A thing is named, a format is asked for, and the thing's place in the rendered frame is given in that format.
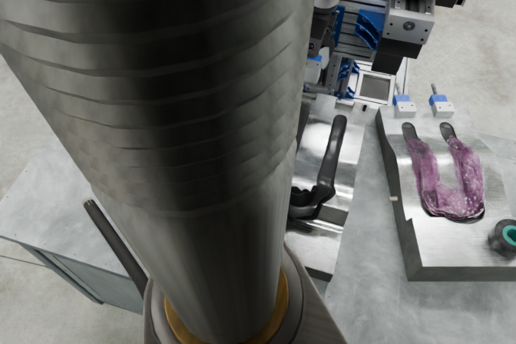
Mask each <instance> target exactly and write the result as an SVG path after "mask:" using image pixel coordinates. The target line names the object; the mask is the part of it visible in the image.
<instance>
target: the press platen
mask: <svg viewBox="0 0 516 344"><path fill-rule="evenodd" d="M142 344H209V343H208V342H204V341H201V340H200V339H198V338H197V337H196V336H195V335H193V334H192V333H191V332H189V331H188V329H187V327H186V326H185V325H184V323H183V322H182V321H181V319H180V317H179V316H178V315H177V314H176V312H175V311H174V309H173V307H172V306H171V304H170V303H169V302H168V301H167V299H166V297H165V296H164V294H163V293H162V292H161V291H160V289H159V287H158V286H157V284H156V283H155V282H154V280H153V279H152V277H151V275H150V276H149V279H148V281H147V286H146V289H145V291H144V306H143V323H142ZM238 344H349V343H348V341H347V340H346V338H345V336H344V335H343V333H342V330H341V329H340V328H339V326H338V324H337V322H336V321H335V319H334V317H333V315H332V313H331V312H330V311H329V308H328V306H327V305H326V303H325V301H324V300H323V298H322V296H321V295H320V293H319V291H318V289H317V288H316V286H315V284H314V282H313V281H312V279H311V277H310V275H309V274H308V272H307V271H306V268H305V267H304V265H303V263H302V261H301V260H300V258H299V257H298V256H297V255H296V253H295V252H294V251H293V249H292V248H291V247H290V245H289V244H288V243H287V242H286V241H285V240H284V242H283V253H282V259H281V265H280V271H279V281H278V287H277V293H276V303H275V307H274V310H273V312H272V315H271V317H270V319H269V321H268V322H267V324H266V325H265V326H264V327H263V328H262V329H261V330H260V332H259V333H257V334H256V335H255V336H253V337H252V338H250V339H248V340H247V341H245V342H241V343H238Z"/></svg>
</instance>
